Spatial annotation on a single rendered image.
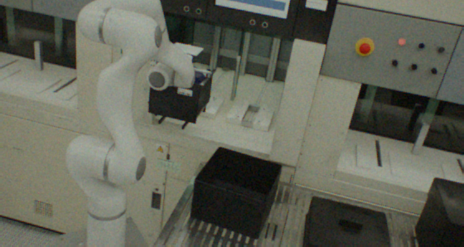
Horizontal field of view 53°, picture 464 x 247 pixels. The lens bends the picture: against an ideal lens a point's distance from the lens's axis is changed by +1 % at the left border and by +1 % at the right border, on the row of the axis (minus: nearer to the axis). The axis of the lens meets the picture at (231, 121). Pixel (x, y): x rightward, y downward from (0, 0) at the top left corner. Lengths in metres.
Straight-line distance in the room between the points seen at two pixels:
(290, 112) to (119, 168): 0.81
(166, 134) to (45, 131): 0.63
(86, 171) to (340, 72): 1.02
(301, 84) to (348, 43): 0.23
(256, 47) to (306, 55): 1.05
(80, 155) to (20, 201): 1.43
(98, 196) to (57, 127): 1.00
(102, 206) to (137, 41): 0.51
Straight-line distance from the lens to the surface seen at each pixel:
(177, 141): 2.12
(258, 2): 1.81
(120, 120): 1.31
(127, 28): 1.23
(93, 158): 1.36
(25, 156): 2.58
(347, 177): 2.06
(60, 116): 2.34
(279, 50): 2.77
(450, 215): 1.74
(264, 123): 2.21
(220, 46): 2.85
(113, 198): 1.44
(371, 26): 1.79
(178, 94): 1.87
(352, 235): 1.72
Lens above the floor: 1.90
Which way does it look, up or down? 27 degrees down
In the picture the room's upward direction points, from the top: 9 degrees clockwise
